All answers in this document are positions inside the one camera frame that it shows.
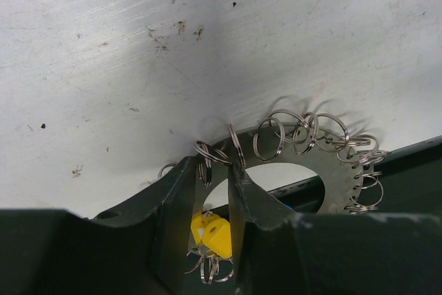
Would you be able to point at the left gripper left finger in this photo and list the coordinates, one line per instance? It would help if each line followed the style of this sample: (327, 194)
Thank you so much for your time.
(136, 247)

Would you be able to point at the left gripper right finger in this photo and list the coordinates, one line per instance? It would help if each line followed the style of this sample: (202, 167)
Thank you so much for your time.
(279, 251)

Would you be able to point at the metal keyring disc with rings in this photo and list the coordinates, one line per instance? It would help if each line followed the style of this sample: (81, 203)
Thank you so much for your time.
(316, 144)

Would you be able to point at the key with yellow tag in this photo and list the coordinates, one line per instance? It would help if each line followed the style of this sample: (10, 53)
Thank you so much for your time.
(217, 237)
(198, 225)

